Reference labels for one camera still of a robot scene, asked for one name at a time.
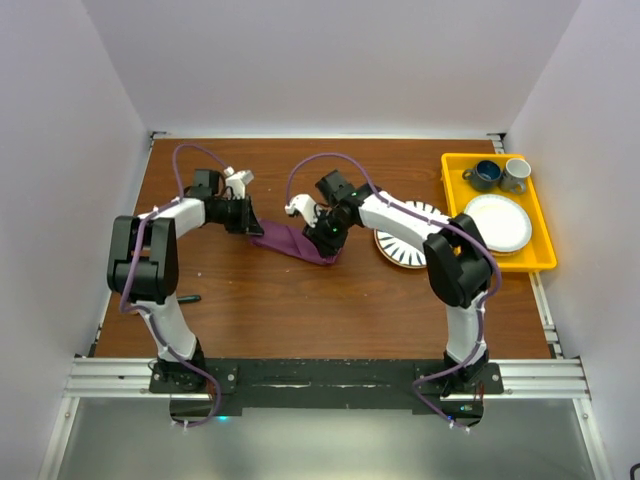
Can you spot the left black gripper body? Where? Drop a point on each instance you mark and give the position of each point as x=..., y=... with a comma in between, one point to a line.
x=237, y=214

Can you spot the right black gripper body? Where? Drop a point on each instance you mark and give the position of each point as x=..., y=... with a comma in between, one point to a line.
x=329, y=231

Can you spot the purple cloth napkin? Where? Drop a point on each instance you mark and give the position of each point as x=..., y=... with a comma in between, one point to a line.
x=289, y=241

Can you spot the gold spoon green handle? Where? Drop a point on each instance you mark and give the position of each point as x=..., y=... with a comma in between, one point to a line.
x=189, y=299

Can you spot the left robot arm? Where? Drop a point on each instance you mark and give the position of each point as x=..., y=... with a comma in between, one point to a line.
x=143, y=265

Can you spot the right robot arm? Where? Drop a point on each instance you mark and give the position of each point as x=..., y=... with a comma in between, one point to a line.
x=459, y=265

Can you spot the blue striped white plate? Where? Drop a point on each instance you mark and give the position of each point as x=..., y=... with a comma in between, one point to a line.
x=399, y=252

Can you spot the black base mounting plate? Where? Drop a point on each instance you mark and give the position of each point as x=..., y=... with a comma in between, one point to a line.
x=398, y=384

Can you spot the blue grey bowl cup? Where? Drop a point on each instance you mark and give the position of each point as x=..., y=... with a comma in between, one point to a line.
x=484, y=176

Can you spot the white plate in tray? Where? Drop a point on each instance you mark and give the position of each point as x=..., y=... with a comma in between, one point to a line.
x=503, y=224

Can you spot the white grey mug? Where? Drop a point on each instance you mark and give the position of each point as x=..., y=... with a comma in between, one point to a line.
x=514, y=176

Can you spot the yellow plastic tray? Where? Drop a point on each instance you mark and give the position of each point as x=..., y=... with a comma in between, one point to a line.
x=538, y=254

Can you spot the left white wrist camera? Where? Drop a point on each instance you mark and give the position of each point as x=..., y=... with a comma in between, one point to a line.
x=236, y=182

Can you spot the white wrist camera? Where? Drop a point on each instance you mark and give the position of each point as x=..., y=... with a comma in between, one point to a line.
x=236, y=182
x=305, y=206

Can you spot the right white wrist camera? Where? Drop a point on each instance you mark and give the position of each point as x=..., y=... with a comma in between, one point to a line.
x=305, y=206

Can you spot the aluminium frame rail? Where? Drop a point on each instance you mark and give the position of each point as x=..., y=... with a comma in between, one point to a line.
x=259, y=304

